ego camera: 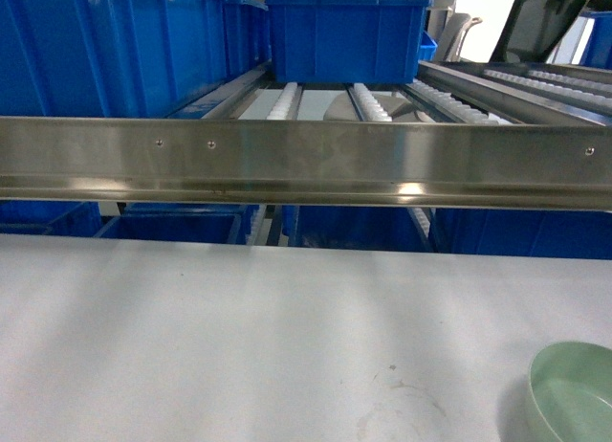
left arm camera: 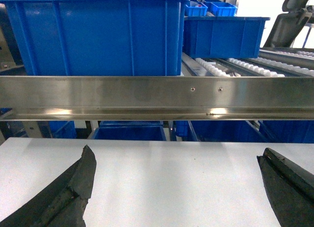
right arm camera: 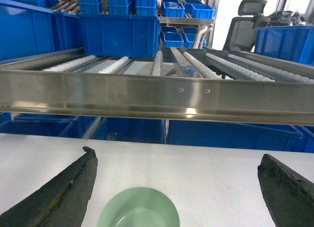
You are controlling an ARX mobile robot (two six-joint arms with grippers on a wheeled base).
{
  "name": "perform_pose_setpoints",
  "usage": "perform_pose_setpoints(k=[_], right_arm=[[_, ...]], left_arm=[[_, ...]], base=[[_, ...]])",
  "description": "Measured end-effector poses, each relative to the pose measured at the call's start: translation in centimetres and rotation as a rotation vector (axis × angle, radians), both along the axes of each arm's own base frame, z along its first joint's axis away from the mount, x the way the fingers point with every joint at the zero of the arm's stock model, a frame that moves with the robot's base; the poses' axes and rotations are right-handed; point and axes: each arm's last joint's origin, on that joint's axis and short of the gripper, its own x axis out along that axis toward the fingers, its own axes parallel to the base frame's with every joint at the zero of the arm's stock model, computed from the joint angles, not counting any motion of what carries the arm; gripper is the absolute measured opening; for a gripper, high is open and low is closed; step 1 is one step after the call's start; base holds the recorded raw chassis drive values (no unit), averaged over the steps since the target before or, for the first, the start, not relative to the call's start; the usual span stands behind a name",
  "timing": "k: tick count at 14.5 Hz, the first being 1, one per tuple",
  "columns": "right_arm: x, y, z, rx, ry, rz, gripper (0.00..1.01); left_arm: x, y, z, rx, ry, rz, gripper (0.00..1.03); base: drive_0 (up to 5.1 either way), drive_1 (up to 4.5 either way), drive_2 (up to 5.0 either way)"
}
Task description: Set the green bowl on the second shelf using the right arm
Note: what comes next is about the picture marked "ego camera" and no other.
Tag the green bowl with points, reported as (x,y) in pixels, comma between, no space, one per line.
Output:
(569,393)

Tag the large blue bin left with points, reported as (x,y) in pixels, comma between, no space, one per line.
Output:
(123,58)

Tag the white roller track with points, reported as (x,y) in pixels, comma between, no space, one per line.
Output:
(367,106)

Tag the stainless steel shelf rack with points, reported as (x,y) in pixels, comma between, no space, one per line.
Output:
(496,136)

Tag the black mesh office chair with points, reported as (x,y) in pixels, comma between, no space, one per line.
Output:
(534,28)

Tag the medium blue plastic bin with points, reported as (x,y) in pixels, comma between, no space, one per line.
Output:
(346,41)

